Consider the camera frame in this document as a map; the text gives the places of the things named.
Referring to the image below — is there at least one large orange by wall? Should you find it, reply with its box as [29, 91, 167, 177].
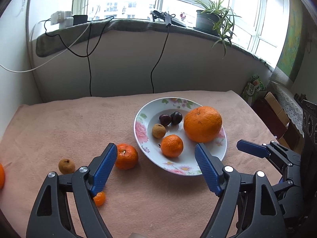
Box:
[0, 164, 5, 189]

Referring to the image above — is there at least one black cable left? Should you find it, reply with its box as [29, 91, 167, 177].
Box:
[43, 15, 115, 97]

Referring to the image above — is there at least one pink towel cloth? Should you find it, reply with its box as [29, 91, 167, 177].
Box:
[1, 91, 281, 237]

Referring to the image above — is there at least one small brown longan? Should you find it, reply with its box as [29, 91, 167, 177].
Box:
[152, 124, 166, 139]

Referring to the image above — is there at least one mandarin with stem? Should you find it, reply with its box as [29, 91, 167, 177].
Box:
[160, 134, 184, 158]

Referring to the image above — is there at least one green snack bag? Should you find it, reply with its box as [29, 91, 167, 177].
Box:
[241, 74, 266, 106]

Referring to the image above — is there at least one black device on sill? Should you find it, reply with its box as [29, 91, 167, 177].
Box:
[150, 10, 186, 27]

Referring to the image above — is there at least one dark green sill mat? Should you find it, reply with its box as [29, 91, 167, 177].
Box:
[35, 18, 273, 69]

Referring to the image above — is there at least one large orange in plate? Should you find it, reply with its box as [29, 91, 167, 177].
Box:
[183, 106, 222, 143]

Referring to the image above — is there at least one green wall picture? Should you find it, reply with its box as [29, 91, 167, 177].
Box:
[277, 0, 304, 82]

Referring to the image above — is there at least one cardboard box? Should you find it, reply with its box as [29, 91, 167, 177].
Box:
[251, 91, 303, 154]

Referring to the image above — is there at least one left dark plum in plate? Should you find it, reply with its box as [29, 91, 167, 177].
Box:
[159, 114, 171, 127]

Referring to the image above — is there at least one black adapter on sill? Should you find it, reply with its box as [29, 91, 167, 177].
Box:
[73, 14, 88, 26]

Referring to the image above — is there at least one black cable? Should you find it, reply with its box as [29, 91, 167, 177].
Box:
[150, 24, 170, 94]
[43, 15, 115, 97]

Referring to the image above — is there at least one right dark plum in plate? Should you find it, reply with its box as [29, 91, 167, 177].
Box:
[170, 111, 183, 125]

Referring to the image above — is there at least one floral white plate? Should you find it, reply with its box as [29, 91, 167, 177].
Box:
[133, 97, 228, 176]

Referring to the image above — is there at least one white cable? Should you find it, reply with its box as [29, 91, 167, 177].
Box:
[0, 4, 101, 74]

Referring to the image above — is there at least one small orange kumquat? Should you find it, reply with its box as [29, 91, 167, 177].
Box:
[94, 191, 106, 207]

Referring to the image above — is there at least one black cable right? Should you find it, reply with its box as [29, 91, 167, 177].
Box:
[150, 24, 170, 94]

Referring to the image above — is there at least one mandarin near plate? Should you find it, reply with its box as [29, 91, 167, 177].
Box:
[115, 143, 139, 170]

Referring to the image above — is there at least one white lace cloth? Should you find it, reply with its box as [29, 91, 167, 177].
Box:
[270, 82, 304, 136]

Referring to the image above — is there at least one large brown longan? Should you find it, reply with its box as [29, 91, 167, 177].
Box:
[58, 158, 75, 175]

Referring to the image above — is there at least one dark plum in plate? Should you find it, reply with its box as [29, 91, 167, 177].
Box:
[159, 114, 171, 127]
[170, 111, 183, 125]

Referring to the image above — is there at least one potted spider plant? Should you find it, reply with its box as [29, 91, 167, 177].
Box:
[191, 0, 239, 55]

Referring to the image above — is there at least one white power strip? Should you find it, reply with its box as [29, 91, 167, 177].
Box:
[50, 11, 74, 29]

